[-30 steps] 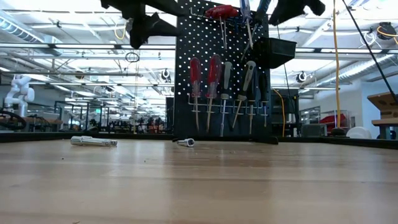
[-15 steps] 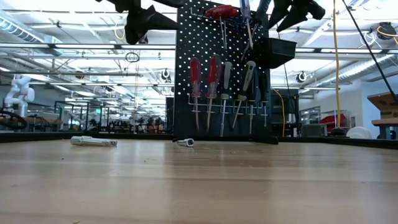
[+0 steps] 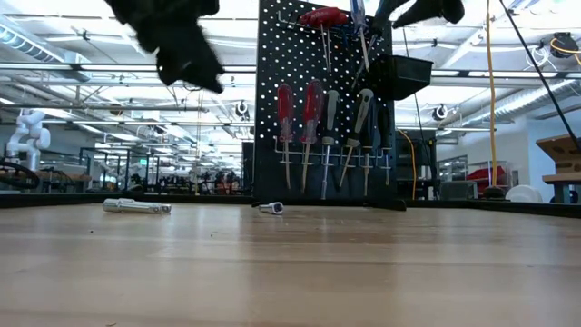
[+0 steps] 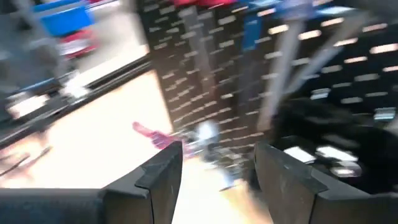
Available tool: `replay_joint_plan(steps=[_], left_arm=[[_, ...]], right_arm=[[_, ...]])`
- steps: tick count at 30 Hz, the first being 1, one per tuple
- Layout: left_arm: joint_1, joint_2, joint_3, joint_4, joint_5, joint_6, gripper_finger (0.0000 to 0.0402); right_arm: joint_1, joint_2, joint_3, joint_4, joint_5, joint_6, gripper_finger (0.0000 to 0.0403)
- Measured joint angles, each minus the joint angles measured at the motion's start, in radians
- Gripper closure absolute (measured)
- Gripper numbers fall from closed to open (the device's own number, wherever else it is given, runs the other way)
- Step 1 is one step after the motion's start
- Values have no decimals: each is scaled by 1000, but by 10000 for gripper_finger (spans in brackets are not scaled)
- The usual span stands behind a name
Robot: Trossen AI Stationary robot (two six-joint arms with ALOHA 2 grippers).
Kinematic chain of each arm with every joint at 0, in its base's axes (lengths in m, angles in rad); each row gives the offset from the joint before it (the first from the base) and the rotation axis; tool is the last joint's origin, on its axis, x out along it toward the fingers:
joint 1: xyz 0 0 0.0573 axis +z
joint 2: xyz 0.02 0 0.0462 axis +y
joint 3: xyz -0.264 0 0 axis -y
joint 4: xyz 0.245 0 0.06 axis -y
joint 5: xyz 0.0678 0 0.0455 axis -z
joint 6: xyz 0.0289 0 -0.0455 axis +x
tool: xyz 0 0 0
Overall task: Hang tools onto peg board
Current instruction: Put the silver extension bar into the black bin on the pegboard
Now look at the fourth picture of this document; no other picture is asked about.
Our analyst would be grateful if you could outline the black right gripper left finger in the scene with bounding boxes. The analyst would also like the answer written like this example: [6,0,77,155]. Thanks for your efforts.
[0,141,183,224]

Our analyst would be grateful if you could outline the blue storage crate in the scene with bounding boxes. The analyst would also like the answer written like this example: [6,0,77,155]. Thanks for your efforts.
[32,0,96,37]

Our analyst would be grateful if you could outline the black aluminium table frame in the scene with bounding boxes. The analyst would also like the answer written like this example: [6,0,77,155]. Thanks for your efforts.
[0,55,154,149]

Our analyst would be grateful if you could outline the small red clear Husky screwdriver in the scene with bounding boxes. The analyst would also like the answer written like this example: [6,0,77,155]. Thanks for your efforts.
[131,121,187,155]

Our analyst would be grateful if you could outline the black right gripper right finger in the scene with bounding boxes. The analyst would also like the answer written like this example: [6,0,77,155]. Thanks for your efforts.
[253,141,398,224]

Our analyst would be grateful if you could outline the black plastic pegboard bin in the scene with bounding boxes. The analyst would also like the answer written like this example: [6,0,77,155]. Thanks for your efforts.
[269,96,398,195]

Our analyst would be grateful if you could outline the black metal pegboard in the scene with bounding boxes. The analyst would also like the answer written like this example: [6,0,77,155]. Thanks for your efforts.
[136,0,398,164]

